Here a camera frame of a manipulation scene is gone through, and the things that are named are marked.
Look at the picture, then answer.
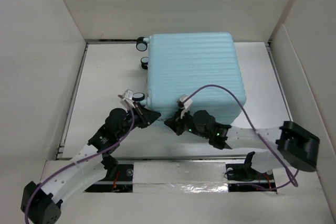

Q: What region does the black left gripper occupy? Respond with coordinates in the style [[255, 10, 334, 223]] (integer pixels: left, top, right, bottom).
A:
[[117, 102, 160, 138]]

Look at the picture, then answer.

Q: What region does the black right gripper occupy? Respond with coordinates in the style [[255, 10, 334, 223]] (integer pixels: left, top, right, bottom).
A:
[[164, 108, 210, 140]]

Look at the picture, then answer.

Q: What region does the light blue hard-shell suitcase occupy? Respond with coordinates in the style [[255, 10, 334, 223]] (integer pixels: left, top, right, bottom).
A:
[[136, 32, 246, 124]]

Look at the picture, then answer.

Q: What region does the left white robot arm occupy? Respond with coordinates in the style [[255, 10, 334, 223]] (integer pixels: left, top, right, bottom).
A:
[[20, 102, 161, 223]]

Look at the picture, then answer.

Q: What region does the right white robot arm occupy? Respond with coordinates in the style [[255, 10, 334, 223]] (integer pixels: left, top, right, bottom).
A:
[[164, 110, 320, 178]]

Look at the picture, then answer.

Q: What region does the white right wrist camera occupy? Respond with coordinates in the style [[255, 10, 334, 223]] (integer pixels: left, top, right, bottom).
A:
[[177, 94, 193, 111]]

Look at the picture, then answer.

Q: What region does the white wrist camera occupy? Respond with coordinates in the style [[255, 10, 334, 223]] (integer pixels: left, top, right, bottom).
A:
[[118, 89, 135, 109], [177, 94, 193, 111]]

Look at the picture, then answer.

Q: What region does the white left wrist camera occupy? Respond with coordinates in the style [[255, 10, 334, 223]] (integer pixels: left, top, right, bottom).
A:
[[118, 89, 135, 109]]

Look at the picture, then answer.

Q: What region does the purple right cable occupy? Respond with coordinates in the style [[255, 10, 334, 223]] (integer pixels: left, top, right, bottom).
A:
[[183, 84, 299, 192]]

